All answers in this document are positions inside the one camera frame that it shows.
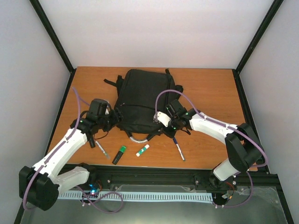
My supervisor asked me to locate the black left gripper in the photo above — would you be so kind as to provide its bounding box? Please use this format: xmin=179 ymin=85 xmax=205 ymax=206
xmin=99 ymin=108 xmax=127 ymax=132

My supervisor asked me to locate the blue whiteboard marker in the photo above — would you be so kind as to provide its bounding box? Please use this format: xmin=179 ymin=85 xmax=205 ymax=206
xmin=172 ymin=137 xmax=185 ymax=161

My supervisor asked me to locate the black student backpack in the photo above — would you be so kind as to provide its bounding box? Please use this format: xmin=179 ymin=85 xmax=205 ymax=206
xmin=104 ymin=69 xmax=184 ymax=143

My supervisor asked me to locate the green highlighter marker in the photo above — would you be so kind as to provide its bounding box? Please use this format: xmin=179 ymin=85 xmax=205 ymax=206
xmin=112 ymin=146 xmax=127 ymax=165

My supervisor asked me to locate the white glue stick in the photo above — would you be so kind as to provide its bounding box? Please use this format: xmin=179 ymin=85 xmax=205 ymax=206
xmin=136 ymin=144 xmax=150 ymax=157

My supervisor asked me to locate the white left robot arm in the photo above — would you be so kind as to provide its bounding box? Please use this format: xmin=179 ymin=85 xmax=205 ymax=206
xmin=19 ymin=99 xmax=122 ymax=211

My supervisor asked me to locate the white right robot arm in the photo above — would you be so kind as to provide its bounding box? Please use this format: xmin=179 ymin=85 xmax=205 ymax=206
xmin=155 ymin=100 xmax=265 ymax=189

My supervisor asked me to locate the silver pen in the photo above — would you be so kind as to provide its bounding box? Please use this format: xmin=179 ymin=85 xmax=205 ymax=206
xmin=95 ymin=141 xmax=110 ymax=160

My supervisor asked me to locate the pink highlighter marker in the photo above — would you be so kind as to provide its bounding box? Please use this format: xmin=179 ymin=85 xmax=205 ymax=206
xmin=88 ymin=137 xmax=95 ymax=148

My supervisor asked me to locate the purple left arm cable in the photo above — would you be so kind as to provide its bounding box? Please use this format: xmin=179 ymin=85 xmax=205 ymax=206
xmin=22 ymin=86 xmax=124 ymax=214

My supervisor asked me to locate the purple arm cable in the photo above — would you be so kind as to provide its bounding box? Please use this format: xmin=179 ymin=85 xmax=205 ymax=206
xmin=154 ymin=89 xmax=269 ymax=208
xmin=22 ymin=86 xmax=124 ymax=214

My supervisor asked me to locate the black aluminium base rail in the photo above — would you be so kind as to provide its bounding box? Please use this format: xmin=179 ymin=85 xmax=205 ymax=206
xmin=58 ymin=164 xmax=278 ymax=189

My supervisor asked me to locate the light blue cable duct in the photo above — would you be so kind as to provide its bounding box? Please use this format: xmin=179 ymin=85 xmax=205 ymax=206
xmin=57 ymin=189 xmax=214 ymax=203

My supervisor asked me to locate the right black frame post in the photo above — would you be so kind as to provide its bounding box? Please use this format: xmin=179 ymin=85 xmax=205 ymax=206
xmin=235 ymin=0 xmax=285 ymax=73

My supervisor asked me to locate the black frame post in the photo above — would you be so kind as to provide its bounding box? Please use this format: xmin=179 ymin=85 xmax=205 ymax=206
xmin=29 ymin=0 xmax=77 ymax=74
xmin=235 ymin=0 xmax=285 ymax=73

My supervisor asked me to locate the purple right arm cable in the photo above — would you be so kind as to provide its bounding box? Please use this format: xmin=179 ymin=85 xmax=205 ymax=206
xmin=154 ymin=89 xmax=269 ymax=208

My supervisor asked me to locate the left black frame post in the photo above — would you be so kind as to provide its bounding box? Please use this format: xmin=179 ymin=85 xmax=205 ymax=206
xmin=29 ymin=0 xmax=77 ymax=74

